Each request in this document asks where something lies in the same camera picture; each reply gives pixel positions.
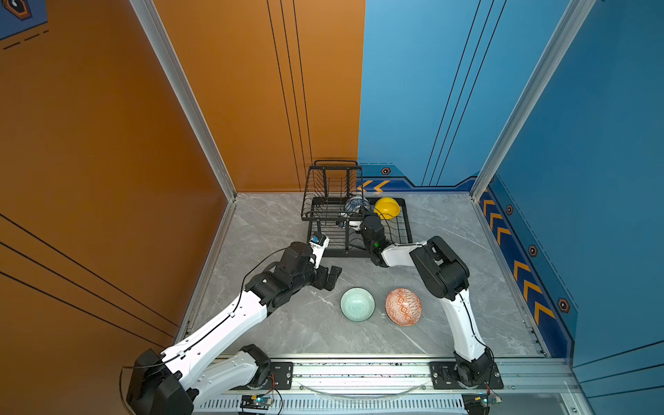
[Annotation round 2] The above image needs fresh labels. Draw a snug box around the yellow bowl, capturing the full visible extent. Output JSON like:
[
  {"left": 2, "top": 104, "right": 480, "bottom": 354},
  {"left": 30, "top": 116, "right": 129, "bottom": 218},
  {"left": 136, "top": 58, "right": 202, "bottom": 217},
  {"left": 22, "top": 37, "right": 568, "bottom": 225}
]
[{"left": 373, "top": 197, "right": 401, "bottom": 221}]

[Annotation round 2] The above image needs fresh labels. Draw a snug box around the blue white floral bowl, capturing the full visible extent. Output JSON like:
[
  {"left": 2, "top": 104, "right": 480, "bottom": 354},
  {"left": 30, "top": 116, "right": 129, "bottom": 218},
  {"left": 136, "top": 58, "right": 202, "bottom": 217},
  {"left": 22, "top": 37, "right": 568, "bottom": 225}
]
[{"left": 344, "top": 195, "right": 371, "bottom": 215}]

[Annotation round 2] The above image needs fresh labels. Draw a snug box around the light green bowl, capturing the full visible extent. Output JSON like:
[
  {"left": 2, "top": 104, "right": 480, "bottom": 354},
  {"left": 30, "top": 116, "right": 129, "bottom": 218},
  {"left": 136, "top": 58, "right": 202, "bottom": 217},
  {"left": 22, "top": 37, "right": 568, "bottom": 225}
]
[{"left": 340, "top": 287, "right": 375, "bottom": 323}]

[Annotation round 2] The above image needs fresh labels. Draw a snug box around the orange patterned bowl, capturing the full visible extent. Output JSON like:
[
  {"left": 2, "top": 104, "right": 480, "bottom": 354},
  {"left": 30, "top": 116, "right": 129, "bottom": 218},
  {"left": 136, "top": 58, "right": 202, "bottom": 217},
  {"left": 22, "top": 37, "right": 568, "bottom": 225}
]
[{"left": 385, "top": 288, "right": 423, "bottom": 327}]

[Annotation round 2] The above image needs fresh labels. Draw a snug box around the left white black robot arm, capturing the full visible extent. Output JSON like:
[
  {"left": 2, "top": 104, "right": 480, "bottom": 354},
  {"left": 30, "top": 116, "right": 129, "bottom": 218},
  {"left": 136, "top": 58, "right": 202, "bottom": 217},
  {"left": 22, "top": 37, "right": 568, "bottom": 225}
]
[{"left": 120, "top": 233, "right": 342, "bottom": 414}]

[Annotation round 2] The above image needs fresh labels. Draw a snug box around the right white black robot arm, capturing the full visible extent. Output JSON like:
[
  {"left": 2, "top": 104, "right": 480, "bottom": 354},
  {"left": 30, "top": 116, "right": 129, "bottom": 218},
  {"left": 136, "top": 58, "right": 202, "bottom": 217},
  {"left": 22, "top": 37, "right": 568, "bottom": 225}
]
[{"left": 360, "top": 214, "right": 504, "bottom": 389}]

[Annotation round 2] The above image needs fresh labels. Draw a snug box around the left green circuit board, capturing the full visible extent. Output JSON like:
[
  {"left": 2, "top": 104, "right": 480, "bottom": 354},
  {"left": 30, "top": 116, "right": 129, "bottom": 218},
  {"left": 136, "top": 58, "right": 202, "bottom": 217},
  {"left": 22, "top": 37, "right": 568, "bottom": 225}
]
[{"left": 239, "top": 395, "right": 274, "bottom": 414}]

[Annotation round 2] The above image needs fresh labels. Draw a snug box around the green circuit board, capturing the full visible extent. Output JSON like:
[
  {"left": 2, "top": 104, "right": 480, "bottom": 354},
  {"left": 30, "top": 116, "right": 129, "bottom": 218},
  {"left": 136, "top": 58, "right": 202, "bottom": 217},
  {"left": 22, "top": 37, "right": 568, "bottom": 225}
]
[
  {"left": 239, "top": 395, "right": 274, "bottom": 414},
  {"left": 462, "top": 395, "right": 502, "bottom": 415}
]

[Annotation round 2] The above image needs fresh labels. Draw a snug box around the right green circuit board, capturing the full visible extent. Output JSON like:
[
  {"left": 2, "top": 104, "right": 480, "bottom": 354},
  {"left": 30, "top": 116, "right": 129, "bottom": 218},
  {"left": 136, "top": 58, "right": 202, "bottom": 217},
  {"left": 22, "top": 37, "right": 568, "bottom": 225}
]
[{"left": 462, "top": 395, "right": 502, "bottom": 415}]

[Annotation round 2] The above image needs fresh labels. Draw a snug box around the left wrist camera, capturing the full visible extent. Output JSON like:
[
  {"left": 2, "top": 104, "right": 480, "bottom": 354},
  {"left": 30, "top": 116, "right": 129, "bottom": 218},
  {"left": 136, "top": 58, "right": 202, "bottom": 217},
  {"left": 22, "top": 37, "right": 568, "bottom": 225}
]
[{"left": 309, "top": 231, "right": 330, "bottom": 269}]

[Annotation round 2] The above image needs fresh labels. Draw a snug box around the black wire dish rack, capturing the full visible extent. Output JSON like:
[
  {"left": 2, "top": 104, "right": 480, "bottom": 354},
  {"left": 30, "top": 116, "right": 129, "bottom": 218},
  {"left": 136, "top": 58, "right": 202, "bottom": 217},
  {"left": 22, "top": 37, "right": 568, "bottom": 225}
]
[{"left": 301, "top": 159, "right": 380, "bottom": 258}]

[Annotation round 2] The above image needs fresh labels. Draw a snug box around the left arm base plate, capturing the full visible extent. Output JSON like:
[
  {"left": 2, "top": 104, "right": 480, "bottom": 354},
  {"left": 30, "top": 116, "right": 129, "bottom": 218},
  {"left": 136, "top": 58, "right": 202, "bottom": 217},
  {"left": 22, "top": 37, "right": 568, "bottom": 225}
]
[{"left": 233, "top": 361, "right": 294, "bottom": 391}]

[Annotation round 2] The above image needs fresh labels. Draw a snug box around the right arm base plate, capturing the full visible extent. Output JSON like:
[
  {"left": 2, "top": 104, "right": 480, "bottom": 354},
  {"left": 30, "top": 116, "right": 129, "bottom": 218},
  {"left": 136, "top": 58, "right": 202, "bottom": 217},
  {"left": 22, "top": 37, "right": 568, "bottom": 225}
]
[{"left": 429, "top": 361, "right": 505, "bottom": 390}]

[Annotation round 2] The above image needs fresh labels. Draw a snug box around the aluminium front rail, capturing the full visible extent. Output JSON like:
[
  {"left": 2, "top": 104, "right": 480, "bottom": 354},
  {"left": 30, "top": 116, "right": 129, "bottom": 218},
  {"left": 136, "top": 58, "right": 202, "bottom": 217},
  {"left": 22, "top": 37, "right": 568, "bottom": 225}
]
[{"left": 191, "top": 356, "right": 591, "bottom": 414}]

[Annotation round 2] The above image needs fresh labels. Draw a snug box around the right aluminium corner post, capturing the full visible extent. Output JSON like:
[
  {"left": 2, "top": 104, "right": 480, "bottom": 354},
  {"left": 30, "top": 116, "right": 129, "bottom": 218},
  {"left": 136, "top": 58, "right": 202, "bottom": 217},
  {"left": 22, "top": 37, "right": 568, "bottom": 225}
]
[{"left": 470, "top": 0, "right": 596, "bottom": 202}]

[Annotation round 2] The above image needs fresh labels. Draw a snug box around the aluminium corner post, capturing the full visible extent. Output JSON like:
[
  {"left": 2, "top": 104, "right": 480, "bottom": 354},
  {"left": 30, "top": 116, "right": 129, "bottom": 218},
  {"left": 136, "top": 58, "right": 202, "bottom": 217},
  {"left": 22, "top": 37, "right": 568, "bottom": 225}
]
[
  {"left": 470, "top": 0, "right": 596, "bottom": 202},
  {"left": 130, "top": 0, "right": 237, "bottom": 203}
]

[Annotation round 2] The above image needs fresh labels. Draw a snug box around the left aluminium corner post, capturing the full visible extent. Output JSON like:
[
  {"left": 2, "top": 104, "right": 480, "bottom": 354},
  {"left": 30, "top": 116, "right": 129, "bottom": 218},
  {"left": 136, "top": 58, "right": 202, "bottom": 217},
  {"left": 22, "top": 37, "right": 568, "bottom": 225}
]
[{"left": 130, "top": 0, "right": 237, "bottom": 203}]

